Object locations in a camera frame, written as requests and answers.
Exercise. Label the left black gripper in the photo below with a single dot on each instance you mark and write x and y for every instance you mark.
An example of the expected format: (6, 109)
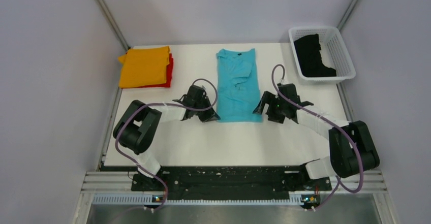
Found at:
(210, 115)

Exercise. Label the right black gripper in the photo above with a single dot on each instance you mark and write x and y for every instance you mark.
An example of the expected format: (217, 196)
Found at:
(270, 98)

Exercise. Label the cyan t shirt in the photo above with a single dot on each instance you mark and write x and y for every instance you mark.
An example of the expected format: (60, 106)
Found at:
(238, 86)

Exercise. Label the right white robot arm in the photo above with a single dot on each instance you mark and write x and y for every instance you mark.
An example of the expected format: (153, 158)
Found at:
(351, 147)

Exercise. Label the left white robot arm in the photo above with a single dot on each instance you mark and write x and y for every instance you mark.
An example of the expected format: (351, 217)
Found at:
(135, 131)

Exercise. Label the folded red t shirt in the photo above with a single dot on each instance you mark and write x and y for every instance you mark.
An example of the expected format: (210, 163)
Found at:
(169, 70)

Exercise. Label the folded orange t shirt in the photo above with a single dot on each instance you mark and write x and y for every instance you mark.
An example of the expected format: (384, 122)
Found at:
(144, 67)

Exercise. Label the black t shirt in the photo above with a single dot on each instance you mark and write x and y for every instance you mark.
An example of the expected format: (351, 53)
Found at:
(308, 50)

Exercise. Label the white plastic basket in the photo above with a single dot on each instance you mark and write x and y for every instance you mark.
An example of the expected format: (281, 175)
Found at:
(333, 51)

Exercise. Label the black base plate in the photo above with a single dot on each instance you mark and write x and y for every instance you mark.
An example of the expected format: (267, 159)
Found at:
(230, 183)

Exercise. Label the white slotted cable duct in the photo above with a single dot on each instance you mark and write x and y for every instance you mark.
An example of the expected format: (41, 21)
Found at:
(152, 199)

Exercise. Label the aluminium frame rail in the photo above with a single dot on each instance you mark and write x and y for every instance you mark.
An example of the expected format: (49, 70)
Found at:
(110, 182)

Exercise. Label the left aluminium corner post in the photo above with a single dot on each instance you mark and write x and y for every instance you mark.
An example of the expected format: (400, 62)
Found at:
(112, 23)

